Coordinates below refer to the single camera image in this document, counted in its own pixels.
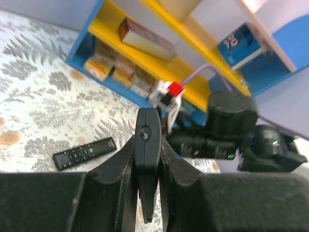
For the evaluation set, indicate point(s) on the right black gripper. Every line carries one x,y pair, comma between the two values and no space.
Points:
199,146

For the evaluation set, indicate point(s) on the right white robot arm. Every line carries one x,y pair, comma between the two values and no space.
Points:
230,128

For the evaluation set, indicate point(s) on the red white book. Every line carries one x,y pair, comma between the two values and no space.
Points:
139,37

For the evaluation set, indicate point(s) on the black remote with buttons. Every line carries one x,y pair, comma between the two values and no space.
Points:
78,155

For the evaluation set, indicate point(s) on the blue shelf unit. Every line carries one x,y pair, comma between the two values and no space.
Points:
196,38

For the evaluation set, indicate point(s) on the floral table mat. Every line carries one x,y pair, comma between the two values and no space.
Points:
47,107

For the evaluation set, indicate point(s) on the white tissue pack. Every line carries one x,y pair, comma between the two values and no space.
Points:
142,82

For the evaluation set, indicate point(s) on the yellow tissue pack left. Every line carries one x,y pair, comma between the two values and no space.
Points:
96,68

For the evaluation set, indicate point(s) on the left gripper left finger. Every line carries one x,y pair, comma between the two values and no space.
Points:
101,200

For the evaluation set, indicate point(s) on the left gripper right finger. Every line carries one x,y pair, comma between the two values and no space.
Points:
192,201

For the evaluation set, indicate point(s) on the orange tissue pack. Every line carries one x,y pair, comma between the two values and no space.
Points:
124,69

